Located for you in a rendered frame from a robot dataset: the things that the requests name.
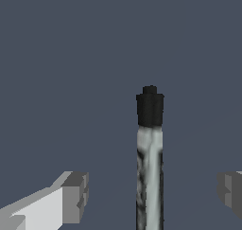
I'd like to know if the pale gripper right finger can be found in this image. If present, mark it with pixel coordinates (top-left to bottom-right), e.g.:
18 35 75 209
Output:
216 170 242 221

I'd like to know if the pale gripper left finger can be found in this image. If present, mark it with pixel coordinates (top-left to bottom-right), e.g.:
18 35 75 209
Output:
0 170 90 230

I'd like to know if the marbled peg with black cap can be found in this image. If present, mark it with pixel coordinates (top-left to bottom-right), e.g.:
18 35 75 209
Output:
135 85 165 230

